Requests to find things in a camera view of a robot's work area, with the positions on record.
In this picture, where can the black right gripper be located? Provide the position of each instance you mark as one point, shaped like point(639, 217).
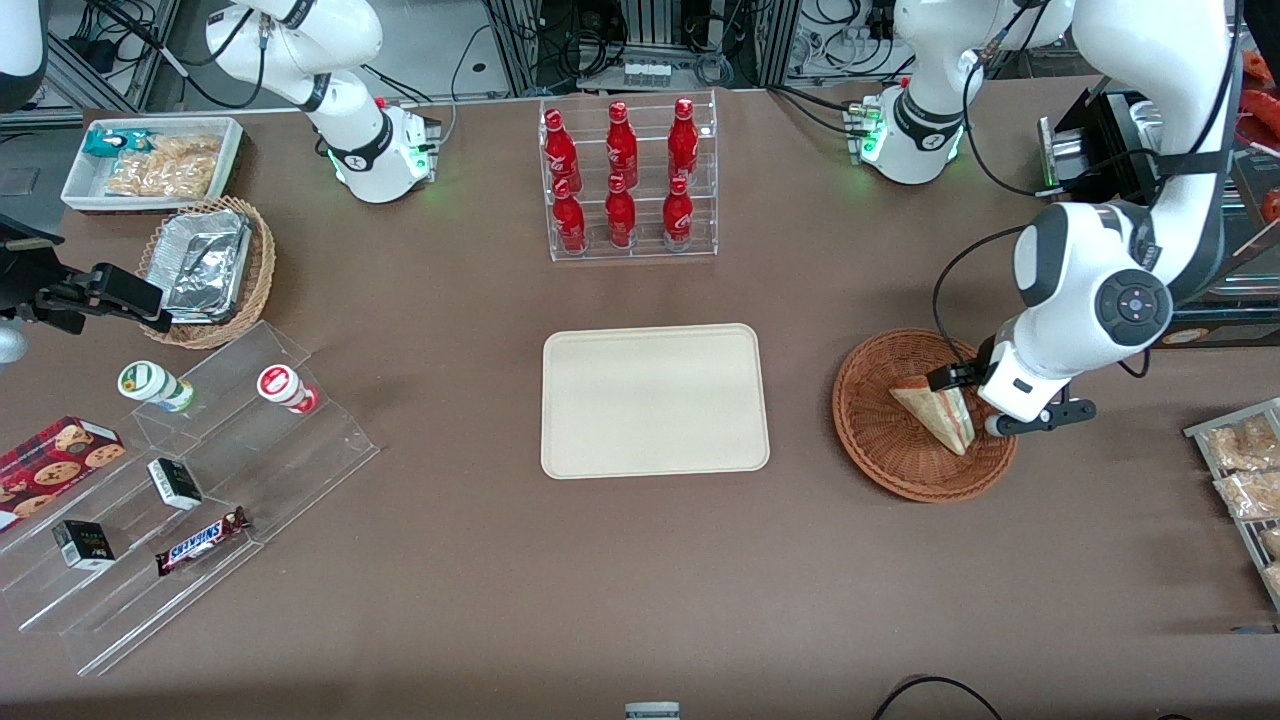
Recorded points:
point(30, 272)

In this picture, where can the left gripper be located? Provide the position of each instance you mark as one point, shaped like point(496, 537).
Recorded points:
point(984, 362)

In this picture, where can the triangular sandwich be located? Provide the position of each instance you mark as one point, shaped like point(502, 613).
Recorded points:
point(940, 415)

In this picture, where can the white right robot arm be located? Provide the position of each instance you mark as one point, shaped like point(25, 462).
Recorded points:
point(372, 150)

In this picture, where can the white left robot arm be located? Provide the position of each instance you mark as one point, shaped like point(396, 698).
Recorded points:
point(1150, 60)

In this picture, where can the round brown wicker basket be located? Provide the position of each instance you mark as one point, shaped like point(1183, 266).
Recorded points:
point(880, 440)

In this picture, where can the light tan wicker basket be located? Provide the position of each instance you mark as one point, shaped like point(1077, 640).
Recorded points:
point(262, 260)

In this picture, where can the metal tray of snacks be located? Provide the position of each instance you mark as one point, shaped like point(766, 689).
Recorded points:
point(1200, 432)

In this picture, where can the beige rectangular tray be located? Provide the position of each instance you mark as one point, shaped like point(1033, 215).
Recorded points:
point(655, 400)

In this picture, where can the stacked aluminium foil trays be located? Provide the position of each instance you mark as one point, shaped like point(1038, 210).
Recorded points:
point(205, 265)

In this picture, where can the green capped yoghurt cup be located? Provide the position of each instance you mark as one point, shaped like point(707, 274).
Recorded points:
point(145, 382)

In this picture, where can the white rectangular snack bin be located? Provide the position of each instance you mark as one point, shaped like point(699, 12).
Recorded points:
point(80, 190)

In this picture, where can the clear bag of crackers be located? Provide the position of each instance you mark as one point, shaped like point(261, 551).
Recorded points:
point(170, 165)

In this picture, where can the teal snack packet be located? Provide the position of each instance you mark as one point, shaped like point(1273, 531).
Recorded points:
point(110, 142)

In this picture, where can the red capped yoghurt cup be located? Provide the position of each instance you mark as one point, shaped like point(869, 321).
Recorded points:
point(280, 384)

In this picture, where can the red cookie box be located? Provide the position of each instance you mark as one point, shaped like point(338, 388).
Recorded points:
point(50, 465)

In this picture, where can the small black white carton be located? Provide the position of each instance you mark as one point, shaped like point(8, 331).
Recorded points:
point(176, 483)
point(84, 545)

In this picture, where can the clear acrylic stepped shelf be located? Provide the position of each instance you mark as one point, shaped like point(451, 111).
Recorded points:
point(300, 470)

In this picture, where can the Snickers chocolate bar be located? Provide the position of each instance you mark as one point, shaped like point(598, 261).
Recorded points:
point(200, 542)

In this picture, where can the black hot food warmer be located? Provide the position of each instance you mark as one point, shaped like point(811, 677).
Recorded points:
point(1100, 140)

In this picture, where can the clear bag of fried snacks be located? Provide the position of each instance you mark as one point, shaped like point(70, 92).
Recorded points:
point(1250, 495)
point(1240, 445)

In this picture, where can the red cola bottle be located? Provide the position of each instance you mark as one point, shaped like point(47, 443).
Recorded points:
point(620, 215)
point(569, 220)
point(678, 215)
point(621, 145)
point(683, 140)
point(560, 150)

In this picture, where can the clear acrylic bottle rack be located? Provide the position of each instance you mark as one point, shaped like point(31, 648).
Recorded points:
point(645, 250)

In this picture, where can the white terminal block strip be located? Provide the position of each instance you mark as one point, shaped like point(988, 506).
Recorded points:
point(647, 73)

